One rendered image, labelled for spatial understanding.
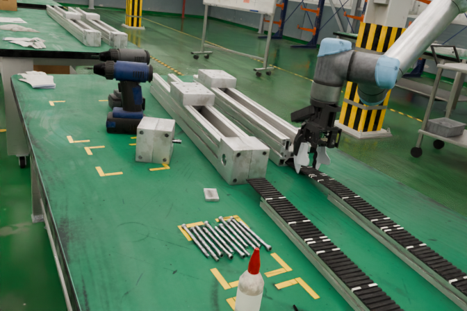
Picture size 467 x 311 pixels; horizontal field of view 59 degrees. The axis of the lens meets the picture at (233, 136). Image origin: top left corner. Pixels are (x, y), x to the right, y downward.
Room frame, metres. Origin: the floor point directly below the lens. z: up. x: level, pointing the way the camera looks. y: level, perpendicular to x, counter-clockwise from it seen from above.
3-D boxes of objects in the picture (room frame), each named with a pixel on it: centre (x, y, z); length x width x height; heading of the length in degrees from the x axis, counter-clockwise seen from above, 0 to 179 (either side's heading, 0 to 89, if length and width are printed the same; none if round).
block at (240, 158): (1.01, -0.04, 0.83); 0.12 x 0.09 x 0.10; 116
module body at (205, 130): (1.40, 0.16, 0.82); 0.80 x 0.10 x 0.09; 26
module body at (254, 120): (1.48, -0.01, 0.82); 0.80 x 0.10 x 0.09; 26
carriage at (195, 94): (1.40, 0.16, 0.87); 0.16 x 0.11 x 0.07; 26
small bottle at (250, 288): (0.51, -0.05, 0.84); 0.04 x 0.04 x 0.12
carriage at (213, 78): (1.71, 0.10, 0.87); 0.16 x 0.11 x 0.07; 26
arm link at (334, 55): (1.05, -0.22, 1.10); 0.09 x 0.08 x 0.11; 68
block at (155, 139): (1.06, 0.20, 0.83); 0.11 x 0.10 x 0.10; 94
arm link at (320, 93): (1.05, -0.22, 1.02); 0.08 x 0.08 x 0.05
